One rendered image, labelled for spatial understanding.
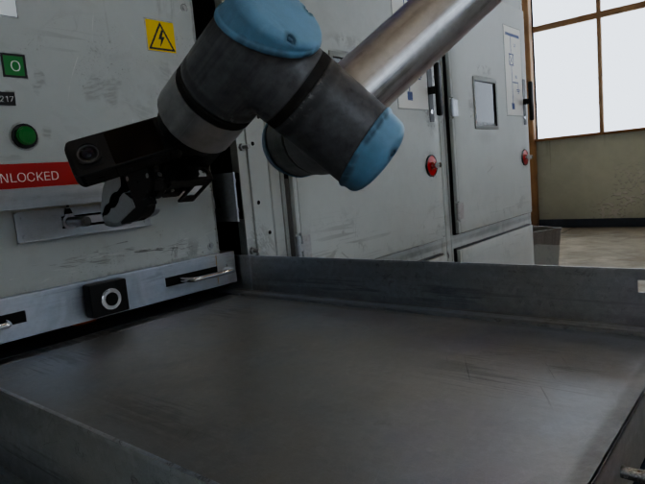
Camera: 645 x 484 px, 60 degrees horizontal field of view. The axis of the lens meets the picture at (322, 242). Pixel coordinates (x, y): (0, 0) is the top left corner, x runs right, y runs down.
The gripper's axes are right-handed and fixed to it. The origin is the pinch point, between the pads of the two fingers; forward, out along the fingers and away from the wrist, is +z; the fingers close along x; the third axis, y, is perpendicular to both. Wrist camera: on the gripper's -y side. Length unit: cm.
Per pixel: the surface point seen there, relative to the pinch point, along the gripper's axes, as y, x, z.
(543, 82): 809, 217, 128
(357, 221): 65, -2, 11
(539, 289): 33, -32, -31
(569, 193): 804, 60, 180
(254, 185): 35.9, 7.5, 7.5
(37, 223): -2.5, 6.6, 12.3
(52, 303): -2.3, -3.9, 17.1
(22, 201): -5.7, 7.5, 7.4
